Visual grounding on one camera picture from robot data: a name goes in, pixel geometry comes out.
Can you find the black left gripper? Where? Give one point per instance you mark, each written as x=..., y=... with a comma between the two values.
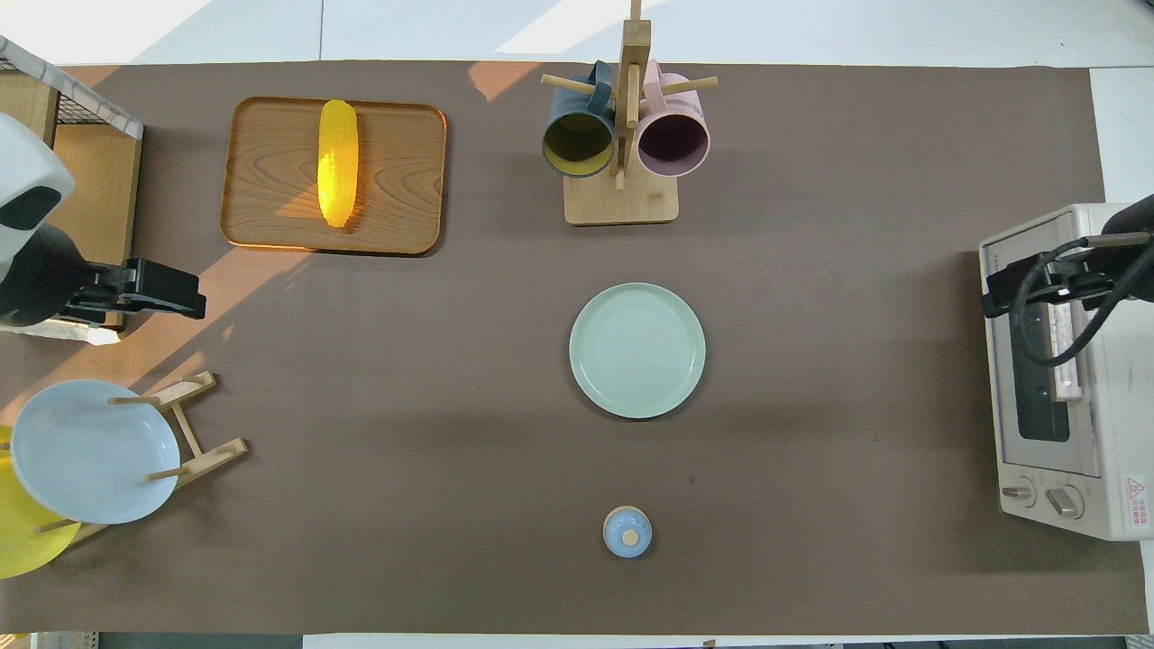
x=162, y=288

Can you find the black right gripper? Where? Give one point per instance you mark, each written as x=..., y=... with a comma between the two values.
x=1037, y=279

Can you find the yellow corn cob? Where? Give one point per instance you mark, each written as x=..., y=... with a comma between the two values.
x=338, y=162

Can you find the pale green plate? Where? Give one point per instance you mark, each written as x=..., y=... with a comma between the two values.
x=637, y=351

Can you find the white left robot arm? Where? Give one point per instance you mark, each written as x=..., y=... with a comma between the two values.
x=18, y=171

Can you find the white toaster oven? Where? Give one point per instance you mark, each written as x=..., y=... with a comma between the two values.
x=1127, y=433

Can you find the wooden plate rack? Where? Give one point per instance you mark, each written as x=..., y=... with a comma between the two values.
x=207, y=455

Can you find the light blue plate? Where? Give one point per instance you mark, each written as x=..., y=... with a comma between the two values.
x=90, y=451

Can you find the wooden serving tray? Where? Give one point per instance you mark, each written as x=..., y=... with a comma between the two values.
x=406, y=180

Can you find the yellow plate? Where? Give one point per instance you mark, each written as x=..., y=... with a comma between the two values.
x=22, y=541

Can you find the brown table mat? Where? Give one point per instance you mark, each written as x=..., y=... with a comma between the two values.
x=451, y=406

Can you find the pink mug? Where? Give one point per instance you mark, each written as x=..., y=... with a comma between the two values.
x=672, y=144

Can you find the wooden mug rack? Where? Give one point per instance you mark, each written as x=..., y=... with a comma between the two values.
x=622, y=203

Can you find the dark teal mug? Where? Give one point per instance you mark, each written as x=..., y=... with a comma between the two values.
x=577, y=144

